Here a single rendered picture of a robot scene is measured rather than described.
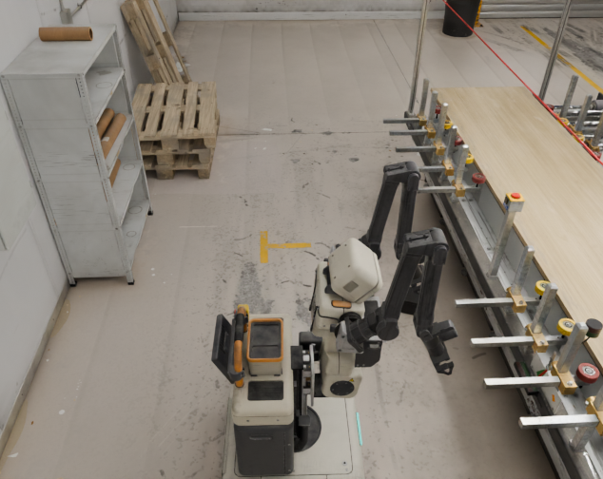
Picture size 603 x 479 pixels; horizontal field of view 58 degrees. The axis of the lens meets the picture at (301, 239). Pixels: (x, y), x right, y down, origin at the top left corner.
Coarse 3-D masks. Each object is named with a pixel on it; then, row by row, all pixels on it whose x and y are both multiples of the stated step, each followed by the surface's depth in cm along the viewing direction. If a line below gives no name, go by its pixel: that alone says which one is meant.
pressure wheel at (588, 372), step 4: (580, 364) 222; (584, 364) 222; (588, 364) 222; (580, 368) 221; (584, 368) 221; (588, 368) 221; (592, 368) 221; (596, 368) 221; (576, 372) 222; (580, 372) 219; (584, 372) 220; (588, 372) 220; (592, 372) 220; (596, 372) 219; (580, 376) 220; (584, 376) 218; (588, 376) 218; (592, 376) 218; (596, 376) 218; (584, 380) 219; (588, 380) 218; (592, 380) 218; (580, 388) 226
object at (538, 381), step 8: (536, 376) 223; (544, 376) 223; (552, 376) 223; (576, 376) 223; (488, 384) 220; (496, 384) 220; (504, 384) 220; (512, 384) 220; (520, 384) 221; (528, 384) 221; (536, 384) 221; (544, 384) 222; (552, 384) 222; (576, 384) 223; (584, 384) 223
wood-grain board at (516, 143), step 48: (480, 96) 436; (528, 96) 437; (480, 144) 372; (528, 144) 372; (576, 144) 373; (528, 192) 325; (576, 192) 326; (528, 240) 288; (576, 240) 288; (576, 288) 259
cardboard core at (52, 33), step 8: (40, 32) 331; (48, 32) 331; (56, 32) 332; (64, 32) 332; (72, 32) 332; (80, 32) 332; (88, 32) 333; (48, 40) 335; (56, 40) 335; (64, 40) 336; (72, 40) 336; (80, 40) 337; (88, 40) 337
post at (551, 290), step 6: (546, 288) 232; (552, 288) 229; (546, 294) 233; (552, 294) 231; (540, 300) 238; (546, 300) 233; (552, 300) 233; (540, 306) 238; (546, 306) 235; (540, 312) 238; (546, 312) 238; (534, 318) 244; (540, 318) 240; (534, 324) 244; (540, 324) 242; (534, 330) 245; (540, 330) 245; (528, 348) 252
